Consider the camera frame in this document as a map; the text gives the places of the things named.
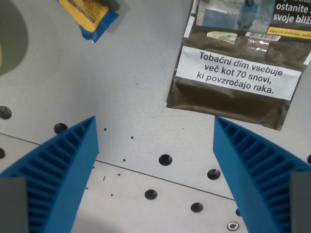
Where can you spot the brown tobacco pouch with warning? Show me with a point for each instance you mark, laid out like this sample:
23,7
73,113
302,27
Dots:
240,63

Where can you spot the silver screw in table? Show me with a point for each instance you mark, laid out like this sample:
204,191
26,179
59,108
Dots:
232,226

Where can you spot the blue and yellow snack bag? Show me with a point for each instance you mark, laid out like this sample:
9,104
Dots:
91,18

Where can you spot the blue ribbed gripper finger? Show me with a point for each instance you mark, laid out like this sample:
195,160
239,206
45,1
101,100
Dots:
252,174
65,167

